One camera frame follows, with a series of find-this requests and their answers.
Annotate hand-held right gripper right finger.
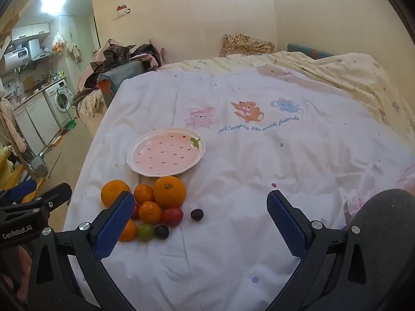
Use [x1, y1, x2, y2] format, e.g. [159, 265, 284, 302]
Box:
[266, 190, 388, 311]

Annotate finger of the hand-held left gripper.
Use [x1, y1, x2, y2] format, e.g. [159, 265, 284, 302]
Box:
[0, 179, 37, 207]
[0, 183, 73, 216]

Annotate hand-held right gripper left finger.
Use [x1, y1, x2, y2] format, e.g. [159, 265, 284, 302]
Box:
[27, 191, 137, 311]

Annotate small mandarin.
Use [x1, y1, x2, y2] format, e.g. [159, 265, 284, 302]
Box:
[134, 184, 155, 205]
[119, 219, 137, 242]
[139, 201, 162, 225]

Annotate green cherry tomato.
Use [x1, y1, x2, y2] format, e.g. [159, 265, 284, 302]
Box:
[136, 223, 155, 242]

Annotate large orange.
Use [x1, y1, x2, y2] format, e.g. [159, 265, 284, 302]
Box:
[101, 179, 131, 208]
[153, 175, 188, 208]

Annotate white plate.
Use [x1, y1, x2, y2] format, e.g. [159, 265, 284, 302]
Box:
[126, 128, 206, 177]

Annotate yellow shelf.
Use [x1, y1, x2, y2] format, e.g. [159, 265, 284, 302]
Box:
[0, 149, 28, 196]

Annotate grey flat mop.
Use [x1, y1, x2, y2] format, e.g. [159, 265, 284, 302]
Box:
[26, 129, 65, 179]

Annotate white printed blanket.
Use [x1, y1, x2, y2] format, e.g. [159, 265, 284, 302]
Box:
[63, 56, 415, 311]

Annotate hanging pink garment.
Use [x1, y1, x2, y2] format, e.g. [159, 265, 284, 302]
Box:
[0, 96, 26, 153]

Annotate white floor cabinet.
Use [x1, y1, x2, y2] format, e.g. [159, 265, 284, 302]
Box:
[13, 95, 61, 157]

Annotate white washing machine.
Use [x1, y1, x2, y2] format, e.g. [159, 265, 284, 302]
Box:
[44, 80, 76, 128]

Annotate white water heater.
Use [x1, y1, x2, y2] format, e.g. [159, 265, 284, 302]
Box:
[3, 47, 30, 69]

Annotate hanging plastic bag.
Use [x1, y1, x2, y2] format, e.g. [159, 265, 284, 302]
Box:
[52, 32, 67, 54]

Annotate pile of clothes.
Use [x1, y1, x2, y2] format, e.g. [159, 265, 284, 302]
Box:
[73, 38, 170, 119]

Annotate yellow patterned blanket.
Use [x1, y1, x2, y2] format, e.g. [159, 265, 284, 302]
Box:
[227, 51, 415, 143]

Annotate blue pillow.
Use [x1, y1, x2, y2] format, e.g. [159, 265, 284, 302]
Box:
[287, 43, 336, 59]

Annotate floral pillow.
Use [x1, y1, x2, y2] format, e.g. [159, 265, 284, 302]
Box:
[220, 33, 276, 58]

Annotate ceiling light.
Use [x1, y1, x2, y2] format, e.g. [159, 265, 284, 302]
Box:
[35, 0, 71, 14]

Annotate white wall cabinets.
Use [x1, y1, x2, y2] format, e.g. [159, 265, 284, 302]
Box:
[11, 23, 51, 41]

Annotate wall decoration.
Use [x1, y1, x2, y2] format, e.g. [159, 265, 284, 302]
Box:
[112, 4, 132, 20]

